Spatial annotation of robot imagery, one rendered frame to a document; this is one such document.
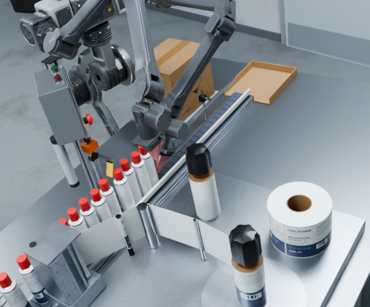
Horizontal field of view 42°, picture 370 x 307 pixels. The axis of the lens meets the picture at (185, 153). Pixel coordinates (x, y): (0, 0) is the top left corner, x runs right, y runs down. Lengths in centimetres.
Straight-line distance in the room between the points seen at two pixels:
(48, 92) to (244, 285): 79
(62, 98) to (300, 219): 80
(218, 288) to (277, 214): 29
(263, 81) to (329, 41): 194
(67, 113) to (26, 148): 261
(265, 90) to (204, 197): 96
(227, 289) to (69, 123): 70
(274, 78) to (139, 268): 132
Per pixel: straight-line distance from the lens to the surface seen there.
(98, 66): 220
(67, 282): 151
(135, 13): 157
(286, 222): 152
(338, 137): 215
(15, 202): 362
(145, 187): 185
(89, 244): 163
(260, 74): 262
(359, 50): 430
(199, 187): 164
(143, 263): 167
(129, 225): 164
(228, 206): 179
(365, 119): 226
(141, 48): 150
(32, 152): 404
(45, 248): 147
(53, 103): 150
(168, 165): 201
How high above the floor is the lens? 213
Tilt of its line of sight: 37 degrees down
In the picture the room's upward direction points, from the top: 12 degrees counter-clockwise
